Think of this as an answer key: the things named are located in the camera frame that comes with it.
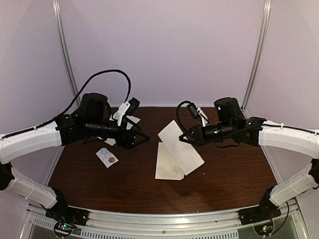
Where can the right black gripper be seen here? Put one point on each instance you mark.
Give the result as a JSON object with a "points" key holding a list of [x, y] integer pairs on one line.
{"points": [[199, 137]]}

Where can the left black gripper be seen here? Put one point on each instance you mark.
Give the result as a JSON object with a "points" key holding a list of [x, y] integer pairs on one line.
{"points": [[127, 143]]}

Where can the white letter paper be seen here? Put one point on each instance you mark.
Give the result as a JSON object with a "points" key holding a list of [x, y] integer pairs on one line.
{"points": [[186, 156]]}

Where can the cream paper envelope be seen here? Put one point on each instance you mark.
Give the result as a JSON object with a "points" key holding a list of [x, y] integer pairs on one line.
{"points": [[166, 166]]}

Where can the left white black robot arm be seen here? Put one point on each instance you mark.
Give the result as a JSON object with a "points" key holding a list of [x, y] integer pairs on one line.
{"points": [[92, 119]]}

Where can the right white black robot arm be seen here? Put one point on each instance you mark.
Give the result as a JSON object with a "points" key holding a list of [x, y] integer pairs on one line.
{"points": [[257, 131]]}

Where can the sticker sheet with wax seal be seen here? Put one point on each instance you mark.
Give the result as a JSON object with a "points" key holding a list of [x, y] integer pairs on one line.
{"points": [[107, 158]]}

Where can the white paper sheet back left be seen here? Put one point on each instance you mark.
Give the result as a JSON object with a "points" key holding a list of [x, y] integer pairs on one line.
{"points": [[132, 120]]}

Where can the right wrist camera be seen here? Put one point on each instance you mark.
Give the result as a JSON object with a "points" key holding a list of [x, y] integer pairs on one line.
{"points": [[197, 113]]}

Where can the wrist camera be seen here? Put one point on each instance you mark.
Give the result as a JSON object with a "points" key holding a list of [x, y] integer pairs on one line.
{"points": [[125, 109], [197, 113]]}

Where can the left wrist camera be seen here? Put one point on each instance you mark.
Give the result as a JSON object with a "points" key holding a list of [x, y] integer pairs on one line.
{"points": [[125, 109]]}

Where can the front aluminium rail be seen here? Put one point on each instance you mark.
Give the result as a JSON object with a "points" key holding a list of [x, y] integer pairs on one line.
{"points": [[223, 224]]}

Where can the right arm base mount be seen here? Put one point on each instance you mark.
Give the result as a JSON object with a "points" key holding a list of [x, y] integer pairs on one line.
{"points": [[261, 216]]}

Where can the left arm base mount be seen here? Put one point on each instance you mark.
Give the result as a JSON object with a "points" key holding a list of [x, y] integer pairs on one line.
{"points": [[67, 221]]}

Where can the right aluminium frame post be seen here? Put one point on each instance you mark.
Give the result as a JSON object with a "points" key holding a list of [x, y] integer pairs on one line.
{"points": [[265, 21]]}

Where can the aluminium frame post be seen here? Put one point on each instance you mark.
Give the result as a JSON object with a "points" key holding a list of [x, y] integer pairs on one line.
{"points": [[265, 21], [63, 45]]}

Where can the left aluminium frame post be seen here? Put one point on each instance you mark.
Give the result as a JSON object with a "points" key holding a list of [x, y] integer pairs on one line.
{"points": [[63, 45]]}

